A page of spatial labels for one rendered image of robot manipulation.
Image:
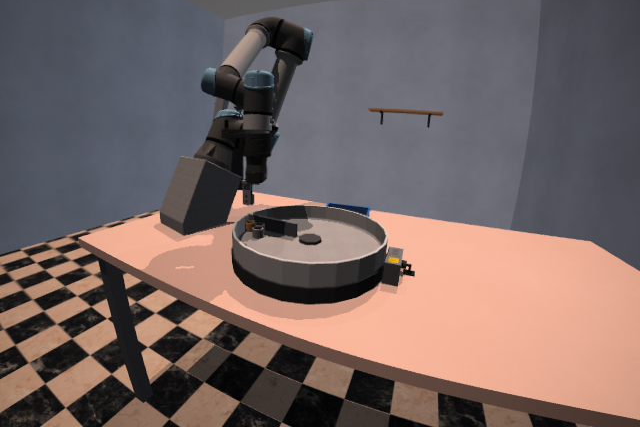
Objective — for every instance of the blue plastic crate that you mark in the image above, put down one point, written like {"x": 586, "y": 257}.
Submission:
{"x": 359, "y": 209}

